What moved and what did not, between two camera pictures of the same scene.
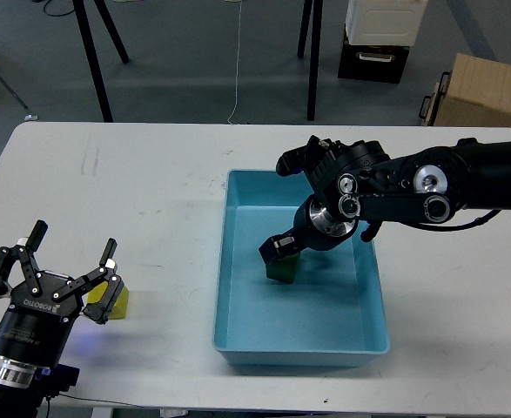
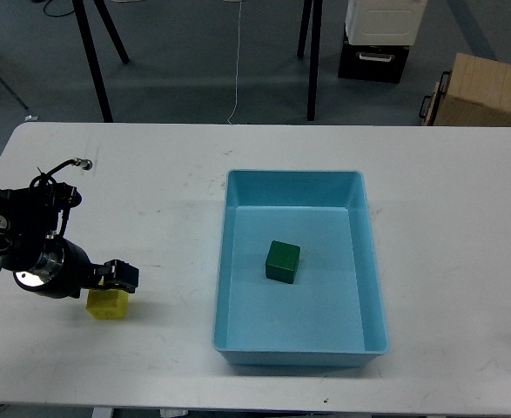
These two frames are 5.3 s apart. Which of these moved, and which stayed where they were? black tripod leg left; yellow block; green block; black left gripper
Moved: black left gripper
Stayed: black tripod leg left; yellow block; green block
